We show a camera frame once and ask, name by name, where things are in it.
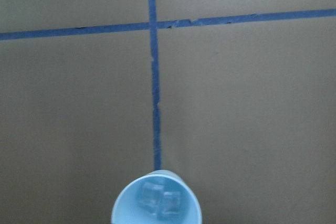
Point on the ice cube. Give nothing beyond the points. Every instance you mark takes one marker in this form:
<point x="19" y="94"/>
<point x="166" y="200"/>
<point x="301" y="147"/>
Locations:
<point x="170" y="206"/>
<point x="150" y="194"/>

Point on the light blue cup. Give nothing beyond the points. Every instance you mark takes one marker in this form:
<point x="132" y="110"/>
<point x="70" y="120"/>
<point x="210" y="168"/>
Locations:
<point x="127" y="209"/>

